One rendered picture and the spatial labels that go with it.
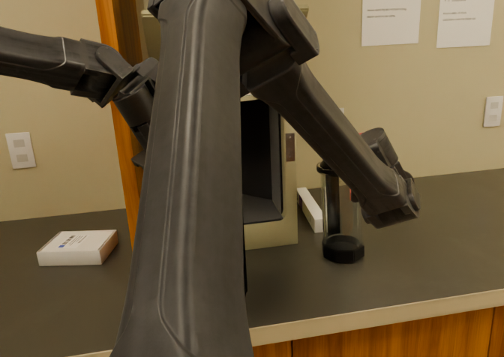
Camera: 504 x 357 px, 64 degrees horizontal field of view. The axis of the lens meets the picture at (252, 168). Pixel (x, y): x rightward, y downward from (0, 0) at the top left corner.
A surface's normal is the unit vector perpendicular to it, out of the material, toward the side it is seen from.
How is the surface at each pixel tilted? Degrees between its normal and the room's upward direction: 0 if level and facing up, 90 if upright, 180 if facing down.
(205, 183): 62
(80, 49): 51
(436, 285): 0
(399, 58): 90
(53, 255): 90
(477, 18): 90
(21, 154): 90
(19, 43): 57
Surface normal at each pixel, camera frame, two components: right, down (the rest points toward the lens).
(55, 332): -0.05, -0.96
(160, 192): -0.60, -0.42
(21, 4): 0.17, 0.27
